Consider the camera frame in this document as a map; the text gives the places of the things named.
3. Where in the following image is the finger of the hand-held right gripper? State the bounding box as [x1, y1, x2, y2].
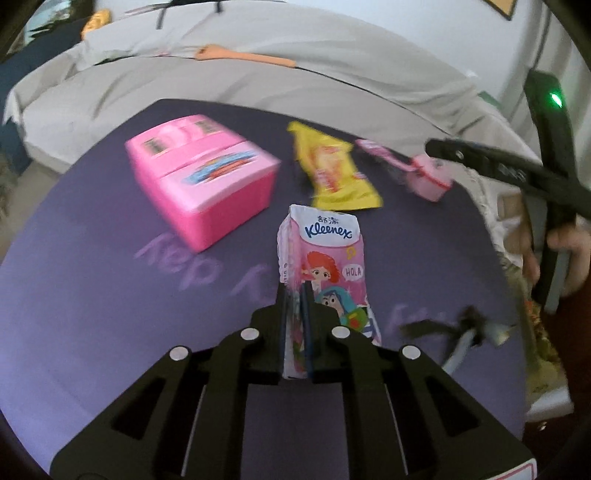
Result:
[424, 137, 546, 185]

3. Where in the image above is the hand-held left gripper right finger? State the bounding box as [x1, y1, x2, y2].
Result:
[299, 281, 537, 480]

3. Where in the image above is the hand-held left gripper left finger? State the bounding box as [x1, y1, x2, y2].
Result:
[50, 282, 288, 480]

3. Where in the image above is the pink tissue packet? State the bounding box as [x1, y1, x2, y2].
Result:
[276, 204, 383, 380]

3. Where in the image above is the orange printed bag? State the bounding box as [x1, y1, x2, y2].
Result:
[399, 251, 576, 423]

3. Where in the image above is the person's right hand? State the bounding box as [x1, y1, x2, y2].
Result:
[518, 225, 591, 297]

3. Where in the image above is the pink toy brush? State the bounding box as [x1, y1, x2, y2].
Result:
[355, 138, 454, 202]

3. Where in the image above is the green cloth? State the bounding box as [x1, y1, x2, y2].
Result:
[477, 89, 505, 112]

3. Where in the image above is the white curtain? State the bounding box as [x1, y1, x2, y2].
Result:
[507, 23, 591, 162]

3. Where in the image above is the yellow snack packet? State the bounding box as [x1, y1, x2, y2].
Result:
[287, 120, 383, 211]

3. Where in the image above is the framed red picture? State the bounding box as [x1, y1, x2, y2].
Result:
[482, 0, 517, 22]

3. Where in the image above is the pink toy box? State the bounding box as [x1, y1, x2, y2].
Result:
[124, 115, 282, 254]

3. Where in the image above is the purple printed mat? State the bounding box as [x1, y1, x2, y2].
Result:
[0, 97, 530, 480]

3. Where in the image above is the grey covered sofa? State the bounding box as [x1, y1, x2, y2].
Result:
[2, 0, 548, 195]

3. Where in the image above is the orange back scratcher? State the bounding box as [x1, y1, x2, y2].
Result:
[193, 43, 297, 69]

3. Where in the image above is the yellow plush toy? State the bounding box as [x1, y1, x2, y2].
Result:
[80, 8, 113, 41]

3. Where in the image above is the dark blue cushion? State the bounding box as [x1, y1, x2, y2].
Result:
[0, 17, 89, 161]

